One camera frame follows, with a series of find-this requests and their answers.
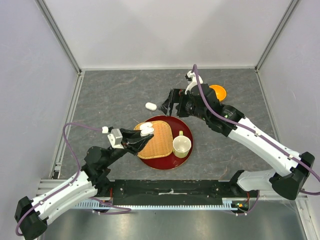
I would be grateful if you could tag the red round tray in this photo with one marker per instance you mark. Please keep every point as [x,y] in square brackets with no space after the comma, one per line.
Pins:
[170,161]

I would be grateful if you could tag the orange bowl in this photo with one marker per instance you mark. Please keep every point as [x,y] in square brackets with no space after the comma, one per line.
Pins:
[220,91]

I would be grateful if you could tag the left aluminium frame post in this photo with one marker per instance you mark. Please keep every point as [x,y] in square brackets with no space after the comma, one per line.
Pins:
[58,34]

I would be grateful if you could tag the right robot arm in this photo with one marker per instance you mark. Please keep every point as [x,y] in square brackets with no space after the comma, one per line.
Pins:
[289,169]

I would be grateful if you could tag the aluminium frame post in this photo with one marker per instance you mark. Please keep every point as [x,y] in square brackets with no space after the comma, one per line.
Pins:
[58,34]
[276,34]

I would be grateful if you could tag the white square earbud case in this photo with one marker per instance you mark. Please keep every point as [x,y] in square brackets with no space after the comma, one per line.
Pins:
[146,129]

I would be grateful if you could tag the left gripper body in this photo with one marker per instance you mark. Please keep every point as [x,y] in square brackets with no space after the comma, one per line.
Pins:
[125,143]

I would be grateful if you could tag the right aluminium frame post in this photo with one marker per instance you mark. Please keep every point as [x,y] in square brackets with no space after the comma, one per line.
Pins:
[276,34]

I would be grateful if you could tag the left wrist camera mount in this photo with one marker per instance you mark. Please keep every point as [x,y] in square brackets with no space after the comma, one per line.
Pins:
[115,138]

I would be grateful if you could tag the woven bamboo basket plate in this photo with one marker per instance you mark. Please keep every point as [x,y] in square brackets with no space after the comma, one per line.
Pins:
[161,144]

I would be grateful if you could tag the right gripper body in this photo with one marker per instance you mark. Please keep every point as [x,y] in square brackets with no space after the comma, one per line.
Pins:
[185,102]

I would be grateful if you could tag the white oval charging case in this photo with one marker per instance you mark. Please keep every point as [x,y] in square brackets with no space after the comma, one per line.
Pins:
[151,106]

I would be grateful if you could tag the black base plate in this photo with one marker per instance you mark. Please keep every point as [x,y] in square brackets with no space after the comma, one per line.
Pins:
[130,192]

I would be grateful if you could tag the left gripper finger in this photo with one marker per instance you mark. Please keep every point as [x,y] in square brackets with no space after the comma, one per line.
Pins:
[136,137]
[137,143]

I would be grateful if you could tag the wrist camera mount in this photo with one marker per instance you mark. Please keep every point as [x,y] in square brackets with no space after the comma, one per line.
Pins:
[192,81]
[115,138]

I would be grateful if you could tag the cream mug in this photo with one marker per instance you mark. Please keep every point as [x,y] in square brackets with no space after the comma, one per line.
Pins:
[181,145]

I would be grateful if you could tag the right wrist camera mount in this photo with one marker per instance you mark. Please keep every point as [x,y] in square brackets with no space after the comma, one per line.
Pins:
[192,81]

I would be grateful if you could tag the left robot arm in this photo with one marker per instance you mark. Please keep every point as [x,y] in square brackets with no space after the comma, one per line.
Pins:
[34,215]

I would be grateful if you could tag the grey cable duct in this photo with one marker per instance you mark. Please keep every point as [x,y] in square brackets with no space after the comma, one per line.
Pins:
[226,205]

